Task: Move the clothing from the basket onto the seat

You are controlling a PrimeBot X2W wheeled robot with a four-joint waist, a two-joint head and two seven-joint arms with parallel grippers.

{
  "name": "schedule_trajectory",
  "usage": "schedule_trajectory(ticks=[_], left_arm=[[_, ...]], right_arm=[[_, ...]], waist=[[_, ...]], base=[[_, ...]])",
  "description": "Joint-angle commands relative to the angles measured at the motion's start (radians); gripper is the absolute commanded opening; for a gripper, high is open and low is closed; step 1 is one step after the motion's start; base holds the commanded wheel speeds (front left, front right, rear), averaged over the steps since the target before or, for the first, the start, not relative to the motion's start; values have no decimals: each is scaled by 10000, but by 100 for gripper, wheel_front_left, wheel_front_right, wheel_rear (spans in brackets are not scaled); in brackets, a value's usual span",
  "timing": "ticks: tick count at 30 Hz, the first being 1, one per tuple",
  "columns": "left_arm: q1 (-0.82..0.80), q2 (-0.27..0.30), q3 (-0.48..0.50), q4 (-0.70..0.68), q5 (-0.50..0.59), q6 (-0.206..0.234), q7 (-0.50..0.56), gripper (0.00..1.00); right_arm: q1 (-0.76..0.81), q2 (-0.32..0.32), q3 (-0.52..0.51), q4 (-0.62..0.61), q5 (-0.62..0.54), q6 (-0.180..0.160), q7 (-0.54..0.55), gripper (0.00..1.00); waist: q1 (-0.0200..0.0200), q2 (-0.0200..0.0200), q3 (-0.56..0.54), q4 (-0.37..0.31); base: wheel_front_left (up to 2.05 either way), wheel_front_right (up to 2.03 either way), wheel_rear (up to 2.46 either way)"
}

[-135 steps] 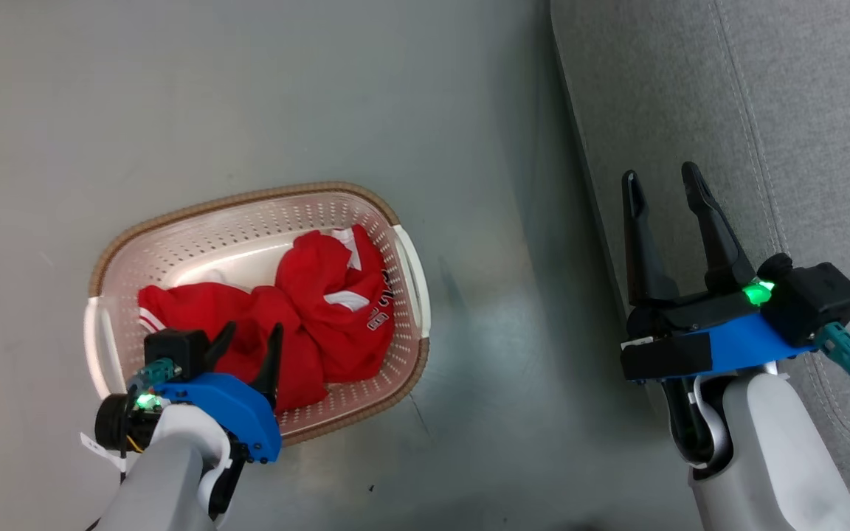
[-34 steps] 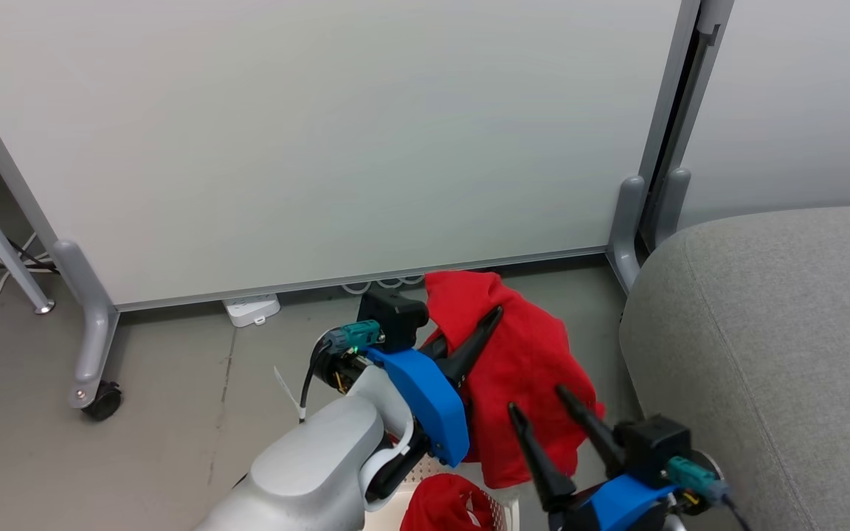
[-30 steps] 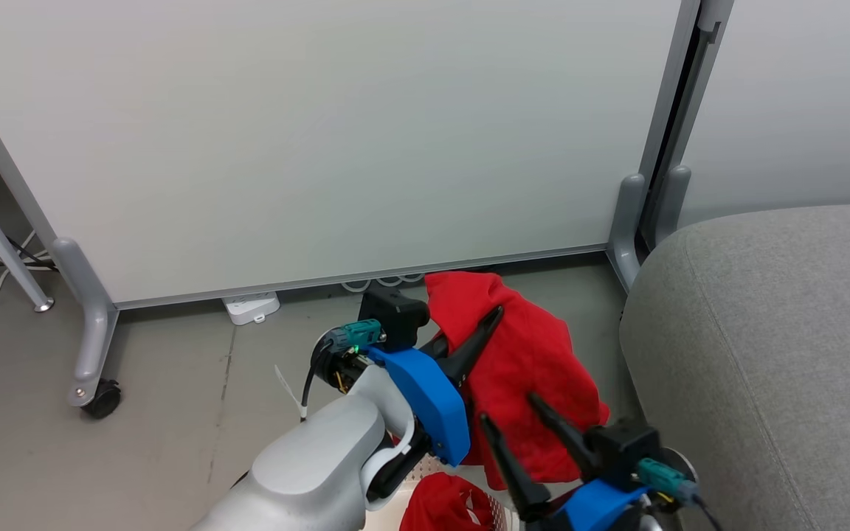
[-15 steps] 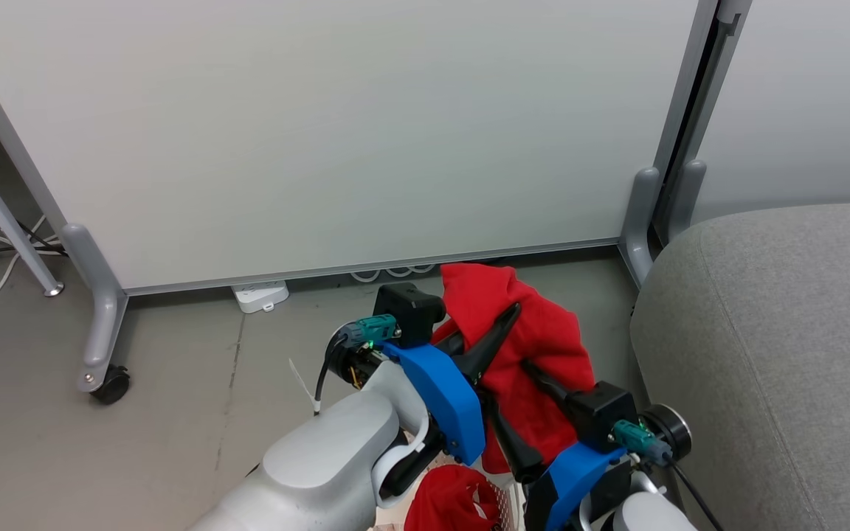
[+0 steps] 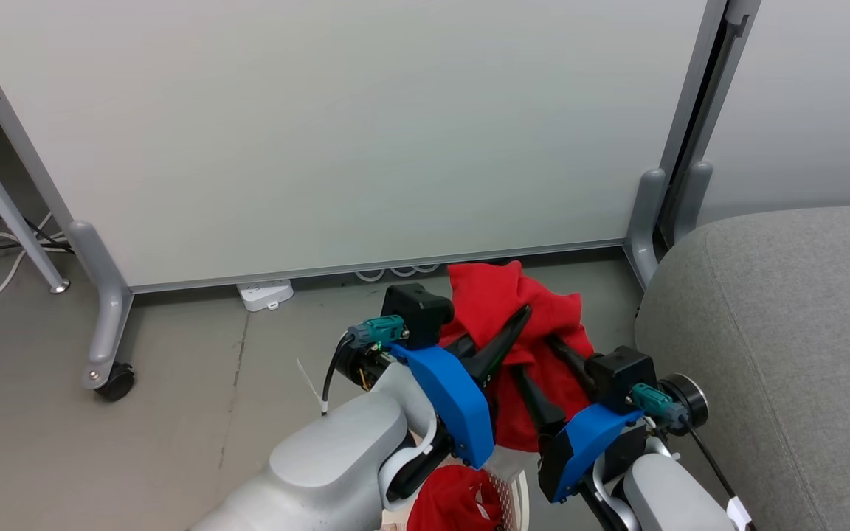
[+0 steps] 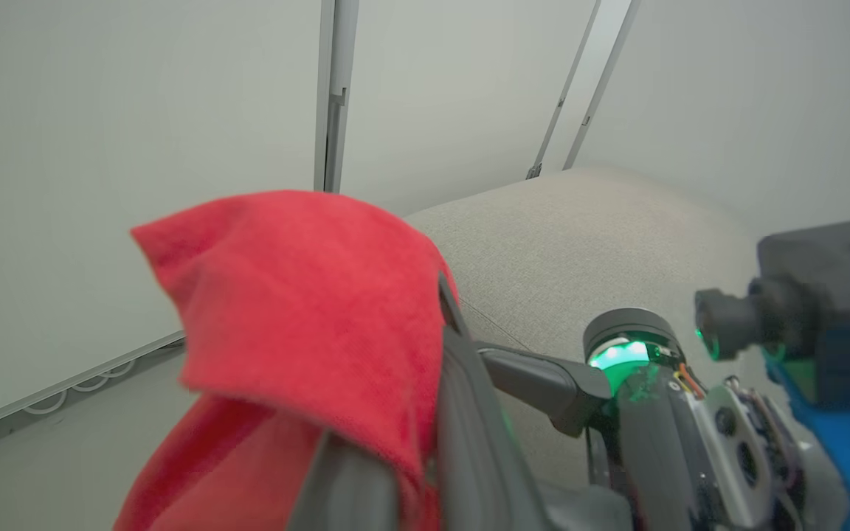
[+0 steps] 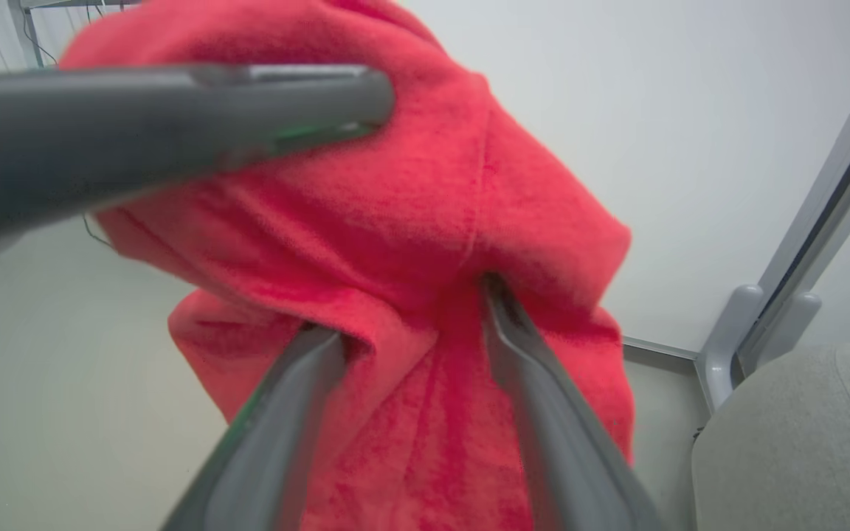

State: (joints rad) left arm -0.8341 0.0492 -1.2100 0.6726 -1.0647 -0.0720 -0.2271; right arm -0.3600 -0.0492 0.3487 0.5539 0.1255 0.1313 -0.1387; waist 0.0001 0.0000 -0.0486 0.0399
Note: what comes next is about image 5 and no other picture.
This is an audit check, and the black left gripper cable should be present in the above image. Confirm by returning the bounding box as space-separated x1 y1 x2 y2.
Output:
319 332 356 415

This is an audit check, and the grey metal table leg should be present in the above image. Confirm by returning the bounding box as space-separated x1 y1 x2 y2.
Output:
0 111 71 295

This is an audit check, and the white cable tie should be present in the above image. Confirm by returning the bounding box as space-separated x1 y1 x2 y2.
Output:
295 358 328 416

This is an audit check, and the white power strip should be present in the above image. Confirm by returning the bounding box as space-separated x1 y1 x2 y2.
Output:
236 278 295 313

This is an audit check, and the grey fabric sofa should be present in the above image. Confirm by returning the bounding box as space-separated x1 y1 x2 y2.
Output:
635 205 850 531

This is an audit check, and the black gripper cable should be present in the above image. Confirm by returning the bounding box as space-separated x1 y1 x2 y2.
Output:
679 417 742 511
319 332 356 415

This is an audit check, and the red garment with white print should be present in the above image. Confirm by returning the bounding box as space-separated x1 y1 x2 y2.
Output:
406 464 505 531

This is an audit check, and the teal right cable connector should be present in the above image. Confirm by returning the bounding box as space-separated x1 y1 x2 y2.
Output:
629 383 674 426

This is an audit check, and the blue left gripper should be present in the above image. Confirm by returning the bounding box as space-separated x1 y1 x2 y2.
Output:
388 305 534 471

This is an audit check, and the grey partition foot with caster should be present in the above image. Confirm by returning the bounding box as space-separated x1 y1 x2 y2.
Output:
66 219 136 403

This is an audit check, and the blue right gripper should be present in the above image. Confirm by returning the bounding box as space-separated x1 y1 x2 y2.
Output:
509 335 652 504

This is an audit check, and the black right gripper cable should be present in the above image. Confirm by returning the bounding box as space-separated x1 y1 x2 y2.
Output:
679 417 742 511

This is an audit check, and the teal cable connector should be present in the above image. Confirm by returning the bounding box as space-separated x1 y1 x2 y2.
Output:
629 383 674 426
347 315 406 347

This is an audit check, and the teal left cable connector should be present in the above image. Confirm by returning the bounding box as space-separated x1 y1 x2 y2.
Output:
347 315 406 347

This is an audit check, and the white laundry basket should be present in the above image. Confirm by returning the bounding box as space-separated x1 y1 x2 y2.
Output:
381 446 531 531

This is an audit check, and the narrow white partition panel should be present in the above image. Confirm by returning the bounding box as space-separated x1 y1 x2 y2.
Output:
680 0 850 229

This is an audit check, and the wide white partition panel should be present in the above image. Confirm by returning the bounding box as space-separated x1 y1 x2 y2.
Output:
0 0 730 296

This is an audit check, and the white coiled cable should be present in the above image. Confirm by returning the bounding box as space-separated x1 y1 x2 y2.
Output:
354 263 442 283

